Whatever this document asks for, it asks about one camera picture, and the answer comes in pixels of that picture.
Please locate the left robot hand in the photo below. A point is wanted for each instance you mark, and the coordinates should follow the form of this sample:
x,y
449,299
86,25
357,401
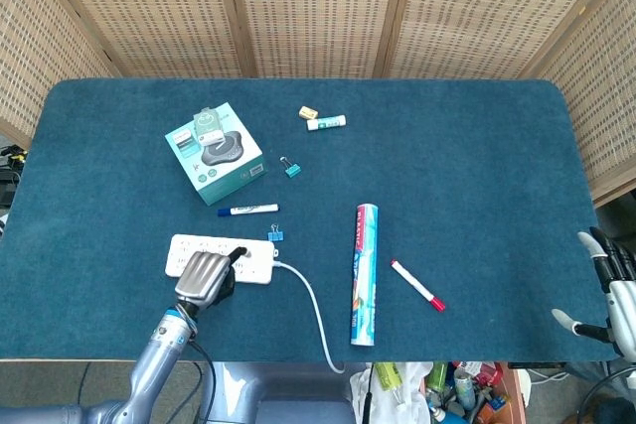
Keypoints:
x,y
206,275

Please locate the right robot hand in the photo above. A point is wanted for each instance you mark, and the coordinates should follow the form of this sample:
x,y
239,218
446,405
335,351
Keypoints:
x,y
616,295

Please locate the white power strip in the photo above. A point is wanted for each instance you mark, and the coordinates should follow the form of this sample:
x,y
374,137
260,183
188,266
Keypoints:
x,y
253,260

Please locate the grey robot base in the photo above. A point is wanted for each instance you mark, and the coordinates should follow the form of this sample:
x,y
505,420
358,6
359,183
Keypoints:
x,y
278,394

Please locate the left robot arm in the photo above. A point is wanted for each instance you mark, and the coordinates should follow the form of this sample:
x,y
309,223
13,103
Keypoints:
x,y
149,364

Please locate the blue cap whiteboard marker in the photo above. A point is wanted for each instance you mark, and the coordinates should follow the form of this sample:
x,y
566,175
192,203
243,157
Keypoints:
x,y
247,210

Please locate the blue binder clip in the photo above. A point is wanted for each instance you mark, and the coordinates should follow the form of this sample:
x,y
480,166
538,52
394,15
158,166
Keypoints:
x,y
273,234

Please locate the teal speaker product box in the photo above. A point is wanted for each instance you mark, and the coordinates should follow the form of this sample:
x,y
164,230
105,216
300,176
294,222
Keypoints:
x,y
218,161

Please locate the teal binder clip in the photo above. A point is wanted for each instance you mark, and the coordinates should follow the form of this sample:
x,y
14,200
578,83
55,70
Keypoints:
x,y
289,166

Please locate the small green white box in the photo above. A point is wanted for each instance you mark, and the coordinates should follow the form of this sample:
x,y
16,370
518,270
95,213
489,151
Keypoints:
x,y
207,125

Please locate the plastic wrap roll tube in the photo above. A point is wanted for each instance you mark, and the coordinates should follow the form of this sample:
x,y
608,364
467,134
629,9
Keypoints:
x,y
365,275

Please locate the blue felt table mat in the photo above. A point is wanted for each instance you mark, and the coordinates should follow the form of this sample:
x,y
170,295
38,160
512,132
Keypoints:
x,y
348,185

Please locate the box of assorted clutter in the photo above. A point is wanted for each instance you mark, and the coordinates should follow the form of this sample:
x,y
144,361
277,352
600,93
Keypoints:
x,y
472,391

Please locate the yellow eraser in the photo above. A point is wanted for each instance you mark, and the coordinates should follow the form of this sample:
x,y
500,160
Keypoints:
x,y
308,112

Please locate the red cap whiteboard marker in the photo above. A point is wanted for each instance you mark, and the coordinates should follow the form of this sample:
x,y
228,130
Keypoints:
x,y
417,286

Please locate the white plastic bag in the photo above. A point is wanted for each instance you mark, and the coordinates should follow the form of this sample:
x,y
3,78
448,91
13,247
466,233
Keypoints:
x,y
392,394

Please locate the woven bamboo folding screen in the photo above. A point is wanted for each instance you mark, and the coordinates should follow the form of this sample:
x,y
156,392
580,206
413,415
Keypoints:
x,y
318,12

